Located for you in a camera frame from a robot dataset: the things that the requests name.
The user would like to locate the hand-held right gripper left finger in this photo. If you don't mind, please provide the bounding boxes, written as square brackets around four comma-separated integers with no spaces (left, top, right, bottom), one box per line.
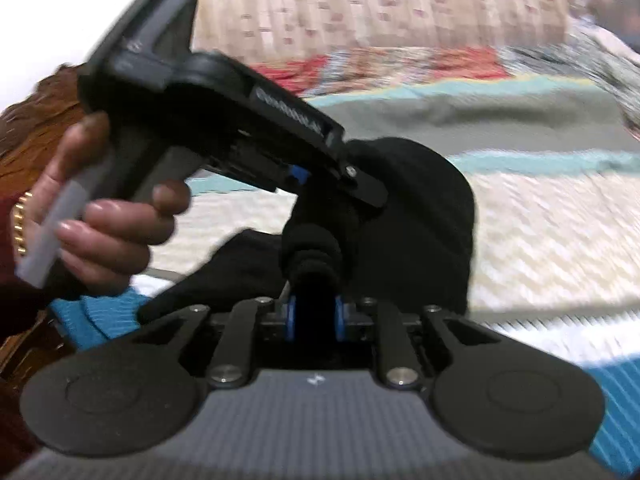
[137,296,301,391]

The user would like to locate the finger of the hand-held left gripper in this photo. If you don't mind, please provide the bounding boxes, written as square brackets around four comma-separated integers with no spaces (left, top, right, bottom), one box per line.
[286,152,389,209]

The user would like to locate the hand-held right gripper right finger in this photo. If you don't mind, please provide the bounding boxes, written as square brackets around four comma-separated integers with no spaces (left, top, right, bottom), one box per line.
[331,296,503,391]

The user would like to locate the black pants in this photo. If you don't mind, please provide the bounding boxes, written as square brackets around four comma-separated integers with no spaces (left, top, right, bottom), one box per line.
[136,137,476,333]

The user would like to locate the person's left forearm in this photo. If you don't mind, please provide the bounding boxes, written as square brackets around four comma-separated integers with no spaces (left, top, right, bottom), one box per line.
[0,195,56,341]

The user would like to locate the person's left hand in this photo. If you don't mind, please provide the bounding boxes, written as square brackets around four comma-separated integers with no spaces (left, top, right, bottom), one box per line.
[42,111,193,297]

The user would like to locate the patterned bedsheet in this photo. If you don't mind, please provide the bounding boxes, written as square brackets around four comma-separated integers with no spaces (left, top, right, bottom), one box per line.
[50,72,640,480]

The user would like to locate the wooden headboard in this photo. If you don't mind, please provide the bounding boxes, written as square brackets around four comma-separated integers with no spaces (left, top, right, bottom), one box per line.
[0,64,91,386]

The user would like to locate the beige leaf print curtain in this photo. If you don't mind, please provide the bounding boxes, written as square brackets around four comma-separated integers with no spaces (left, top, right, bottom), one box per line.
[172,0,588,66]

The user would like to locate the gold bangle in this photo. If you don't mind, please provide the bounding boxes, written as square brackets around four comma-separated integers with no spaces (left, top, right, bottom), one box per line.
[12,191,35,258]

